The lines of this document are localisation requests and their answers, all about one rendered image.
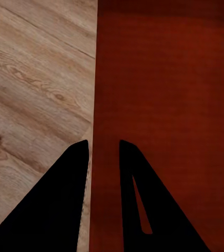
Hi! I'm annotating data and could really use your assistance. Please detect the storage box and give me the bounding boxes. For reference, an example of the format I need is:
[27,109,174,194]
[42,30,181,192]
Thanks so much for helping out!
[89,0,224,252]

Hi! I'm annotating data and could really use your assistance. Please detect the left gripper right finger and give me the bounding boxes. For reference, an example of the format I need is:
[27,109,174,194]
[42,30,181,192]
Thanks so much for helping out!
[119,140,211,252]

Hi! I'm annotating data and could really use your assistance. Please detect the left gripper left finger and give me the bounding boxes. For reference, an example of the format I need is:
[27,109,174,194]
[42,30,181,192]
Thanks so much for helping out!
[0,140,89,252]

